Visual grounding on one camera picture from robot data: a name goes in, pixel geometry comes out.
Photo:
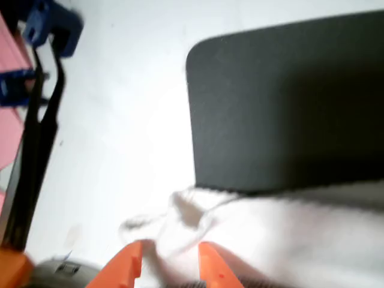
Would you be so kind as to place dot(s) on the small orange box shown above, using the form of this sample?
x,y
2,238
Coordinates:
x,y
13,270

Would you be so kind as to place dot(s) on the white striped towel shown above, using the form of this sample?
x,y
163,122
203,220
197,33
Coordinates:
x,y
285,240

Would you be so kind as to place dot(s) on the pink paper sheets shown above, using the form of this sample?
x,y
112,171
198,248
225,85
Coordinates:
x,y
9,135

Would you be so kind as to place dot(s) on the blue printed clip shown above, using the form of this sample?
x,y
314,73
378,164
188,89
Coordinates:
x,y
36,27
12,90

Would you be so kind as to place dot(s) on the black desk mat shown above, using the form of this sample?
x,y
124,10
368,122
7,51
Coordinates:
x,y
285,105

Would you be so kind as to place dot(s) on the black tweezers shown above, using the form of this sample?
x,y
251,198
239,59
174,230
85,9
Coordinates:
x,y
33,156

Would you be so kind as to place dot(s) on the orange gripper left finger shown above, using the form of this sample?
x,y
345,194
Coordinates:
x,y
123,270

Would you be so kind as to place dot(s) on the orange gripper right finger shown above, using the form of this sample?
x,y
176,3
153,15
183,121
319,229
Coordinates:
x,y
213,270

